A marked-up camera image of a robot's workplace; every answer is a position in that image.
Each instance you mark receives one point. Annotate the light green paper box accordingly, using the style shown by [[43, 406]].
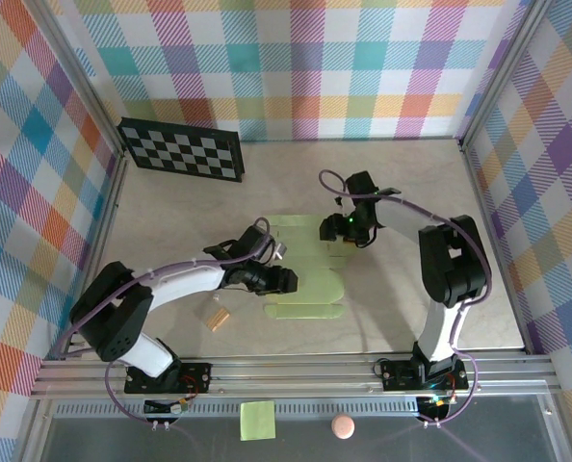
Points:
[[310, 289]]

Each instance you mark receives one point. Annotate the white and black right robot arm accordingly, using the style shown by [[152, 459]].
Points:
[[447, 269]]

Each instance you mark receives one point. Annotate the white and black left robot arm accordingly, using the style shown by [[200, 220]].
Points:
[[180, 284]]

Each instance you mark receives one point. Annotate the small wooden block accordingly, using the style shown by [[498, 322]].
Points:
[[217, 320]]

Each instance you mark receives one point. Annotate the perforated metal strip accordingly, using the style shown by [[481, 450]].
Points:
[[305, 410]]

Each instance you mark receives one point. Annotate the green sticky note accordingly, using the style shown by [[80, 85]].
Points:
[[258, 421]]

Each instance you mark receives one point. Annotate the black and grey checkerboard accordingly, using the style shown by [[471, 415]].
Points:
[[180, 151]]

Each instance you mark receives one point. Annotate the small controller board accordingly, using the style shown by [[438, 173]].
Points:
[[163, 408], [435, 406]]

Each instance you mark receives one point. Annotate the pink round disc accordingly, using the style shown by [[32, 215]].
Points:
[[343, 426]]

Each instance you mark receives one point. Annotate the dark glossy panel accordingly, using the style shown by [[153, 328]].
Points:
[[411, 443]]

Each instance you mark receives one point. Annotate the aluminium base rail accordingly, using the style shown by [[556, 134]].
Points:
[[291, 380]]

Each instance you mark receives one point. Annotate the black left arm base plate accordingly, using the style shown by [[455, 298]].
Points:
[[197, 375]]

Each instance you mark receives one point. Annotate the aluminium side rail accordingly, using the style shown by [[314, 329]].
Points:
[[104, 216], [484, 192]]

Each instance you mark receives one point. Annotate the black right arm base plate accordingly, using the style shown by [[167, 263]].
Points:
[[394, 375]]

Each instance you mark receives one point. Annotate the aluminium frame post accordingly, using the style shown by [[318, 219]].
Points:
[[500, 72], [80, 79]]

